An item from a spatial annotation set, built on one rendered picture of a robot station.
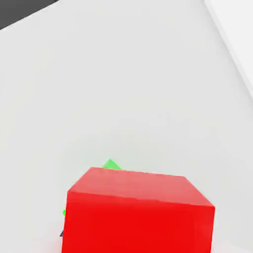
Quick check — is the small red cube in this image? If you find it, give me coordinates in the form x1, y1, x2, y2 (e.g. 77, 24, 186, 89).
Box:
61, 167, 216, 253

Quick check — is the small green cube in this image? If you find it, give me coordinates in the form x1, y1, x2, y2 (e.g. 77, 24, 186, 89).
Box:
62, 158, 123, 216

